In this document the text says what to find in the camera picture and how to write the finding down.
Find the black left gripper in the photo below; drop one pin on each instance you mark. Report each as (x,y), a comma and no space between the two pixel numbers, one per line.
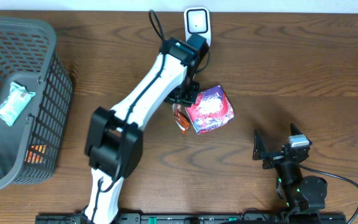
(183,96)

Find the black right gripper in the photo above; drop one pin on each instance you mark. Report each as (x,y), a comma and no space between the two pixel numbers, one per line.
(260,153)

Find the orange-red snack bar wrapper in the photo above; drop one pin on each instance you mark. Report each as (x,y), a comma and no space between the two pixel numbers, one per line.
(180,118)

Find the small orange tissue pack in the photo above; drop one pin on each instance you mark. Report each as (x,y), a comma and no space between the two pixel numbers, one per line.
(35,154)

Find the mint green wipes pack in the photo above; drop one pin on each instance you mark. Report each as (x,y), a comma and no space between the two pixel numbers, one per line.
(12,107)

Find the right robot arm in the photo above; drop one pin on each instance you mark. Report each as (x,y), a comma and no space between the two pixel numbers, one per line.
(305,195)

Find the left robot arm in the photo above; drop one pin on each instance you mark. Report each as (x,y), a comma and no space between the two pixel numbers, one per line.
(114,142)

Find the grey plastic mesh basket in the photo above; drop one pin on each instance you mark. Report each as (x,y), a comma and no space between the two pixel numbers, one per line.
(28,57)

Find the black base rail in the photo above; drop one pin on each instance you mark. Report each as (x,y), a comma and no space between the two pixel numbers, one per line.
(252,217)

